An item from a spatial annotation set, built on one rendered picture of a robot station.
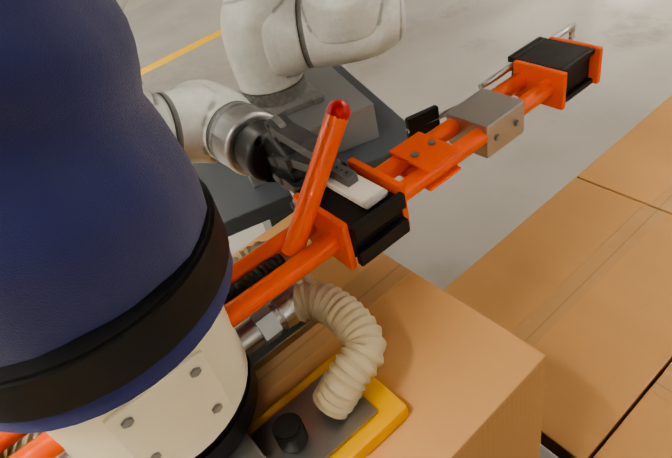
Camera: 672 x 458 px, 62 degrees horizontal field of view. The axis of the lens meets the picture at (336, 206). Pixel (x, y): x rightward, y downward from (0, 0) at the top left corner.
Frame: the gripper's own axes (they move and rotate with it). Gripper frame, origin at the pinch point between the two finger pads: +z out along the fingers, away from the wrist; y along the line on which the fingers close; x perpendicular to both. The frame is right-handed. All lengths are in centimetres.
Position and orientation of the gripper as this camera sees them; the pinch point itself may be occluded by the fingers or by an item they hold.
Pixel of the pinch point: (359, 204)
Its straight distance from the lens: 59.8
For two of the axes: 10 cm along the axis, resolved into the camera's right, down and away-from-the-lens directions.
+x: -7.5, 5.2, -4.0
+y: 2.0, 7.7, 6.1
